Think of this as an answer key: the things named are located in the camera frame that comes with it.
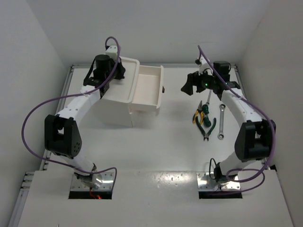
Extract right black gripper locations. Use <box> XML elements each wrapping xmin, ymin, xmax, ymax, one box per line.
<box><xmin>182</xmin><ymin>67</ymin><xmax>217</xmax><ymax>96</ymax></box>

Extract green screwdriver orange tip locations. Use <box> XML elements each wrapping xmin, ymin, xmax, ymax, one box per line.
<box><xmin>202</xmin><ymin>104</ymin><xmax>209</xmax><ymax>115</ymax></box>

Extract yellow handled pliers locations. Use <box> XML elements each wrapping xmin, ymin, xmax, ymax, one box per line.
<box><xmin>192</xmin><ymin>101</ymin><xmax>204</xmax><ymax>125</ymax></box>

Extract green handled cutters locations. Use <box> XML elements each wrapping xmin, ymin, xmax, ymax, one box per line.
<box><xmin>196</xmin><ymin>117</ymin><xmax>217</xmax><ymax>142</ymax></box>

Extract small green screwdriver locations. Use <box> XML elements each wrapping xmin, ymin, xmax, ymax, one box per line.
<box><xmin>204</xmin><ymin>116</ymin><xmax>211</xmax><ymax>127</ymax></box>

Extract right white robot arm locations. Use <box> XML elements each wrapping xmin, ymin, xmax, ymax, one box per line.
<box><xmin>181</xmin><ymin>58</ymin><xmax>276</xmax><ymax>182</ymax></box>

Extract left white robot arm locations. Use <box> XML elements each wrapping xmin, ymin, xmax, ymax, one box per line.
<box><xmin>45</xmin><ymin>45</ymin><xmax>125</xmax><ymax>189</ymax></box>

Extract short silver wrench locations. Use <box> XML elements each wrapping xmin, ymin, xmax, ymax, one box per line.
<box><xmin>206</xmin><ymin>90</ymin><xmax>212</xmax><ymax>105</ymax></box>

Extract white drawer cabinet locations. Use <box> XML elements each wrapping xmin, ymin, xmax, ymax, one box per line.
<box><xmin>94</xmin><ymin>57</ymin><xmax>140</xmax><ymax>128</ymax></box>

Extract long silver ratchet wrench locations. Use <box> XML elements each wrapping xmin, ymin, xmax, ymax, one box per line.
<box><xmin>218</xmin><ymin>104</ymin><xmax>226</xmax><ymax>140</ymax></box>

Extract white front cover board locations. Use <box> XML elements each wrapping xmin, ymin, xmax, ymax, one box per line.
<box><xmin>19</xmin><ymin>170</ymin><xmax>293</xmax><ymax>227</ymax></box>

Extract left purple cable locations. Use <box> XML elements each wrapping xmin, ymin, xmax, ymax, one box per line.
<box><xmin>21</xmin><ymin>36</ymin><xmax>121</xmax><ymax>178</ymax></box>

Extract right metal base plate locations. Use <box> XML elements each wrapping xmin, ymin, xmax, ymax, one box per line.
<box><xmin>196</xmin><ymin>172</ymin><xmax>241</xmax><ymax>192</ymax></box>

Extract metal base plate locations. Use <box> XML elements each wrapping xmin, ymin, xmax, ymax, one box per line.
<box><xmin>70</xmin><ymin>172</ymin><xmax>114</xmax><ymax>192</ymax></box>
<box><xmin>196</xmin><ymin>172</ymin><xmax>241</xmax><ymax>192</ymax></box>

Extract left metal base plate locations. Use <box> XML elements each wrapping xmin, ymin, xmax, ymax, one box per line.
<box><xmin>70</xmin><ymin>172</ymin><xmax>114</xmax><ymax>192</ymax></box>

